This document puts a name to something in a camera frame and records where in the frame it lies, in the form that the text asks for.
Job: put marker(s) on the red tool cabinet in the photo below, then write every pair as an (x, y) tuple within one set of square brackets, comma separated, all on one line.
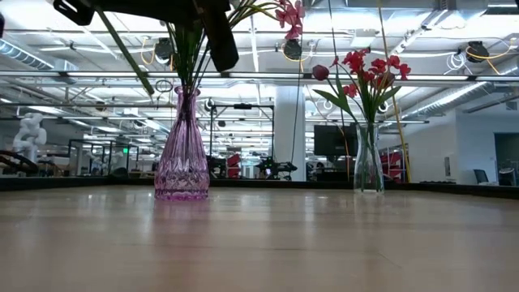
[(234, 164)]

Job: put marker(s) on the red shelf unit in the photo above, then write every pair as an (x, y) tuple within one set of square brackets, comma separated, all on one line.
[(392, 164)]

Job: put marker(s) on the pink ribbed glass vase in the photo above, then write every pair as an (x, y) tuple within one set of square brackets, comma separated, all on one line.
[(182, 170)]

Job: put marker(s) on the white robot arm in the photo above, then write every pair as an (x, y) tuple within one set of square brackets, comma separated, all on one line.
[(30, 134)]

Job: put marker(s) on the white building column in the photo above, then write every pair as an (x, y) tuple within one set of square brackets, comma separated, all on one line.
[(286, 130)]

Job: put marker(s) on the large pink flower bunch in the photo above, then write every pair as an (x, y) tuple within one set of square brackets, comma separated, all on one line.
[(186, 48)]

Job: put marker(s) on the clear glass vase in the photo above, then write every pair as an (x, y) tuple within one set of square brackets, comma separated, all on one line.
[(368, 178)]

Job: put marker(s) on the black monitor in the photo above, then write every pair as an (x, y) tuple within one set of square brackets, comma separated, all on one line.
[(330, 140)]

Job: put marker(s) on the small pink flower sprig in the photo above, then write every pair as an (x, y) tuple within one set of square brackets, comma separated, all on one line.
[(290, 18)]

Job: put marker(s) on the red flower bunch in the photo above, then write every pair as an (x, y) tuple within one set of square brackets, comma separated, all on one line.
[(399, 69), (353, 61)]

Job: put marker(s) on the black office chair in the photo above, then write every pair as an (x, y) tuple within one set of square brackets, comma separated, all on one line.
[(481, 176)]

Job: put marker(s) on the black robot equipment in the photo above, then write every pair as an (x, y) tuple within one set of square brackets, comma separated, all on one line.
[(275, 166)]

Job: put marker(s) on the black station frame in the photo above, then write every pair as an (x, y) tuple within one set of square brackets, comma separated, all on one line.
[(101, 140), (243, 106)]

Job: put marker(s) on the peach pink artificial tulip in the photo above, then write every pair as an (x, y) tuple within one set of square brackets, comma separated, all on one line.
[(123, 50)]

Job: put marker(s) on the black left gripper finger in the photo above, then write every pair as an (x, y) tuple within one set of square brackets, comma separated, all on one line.
[(75, 10), (221, 42)]

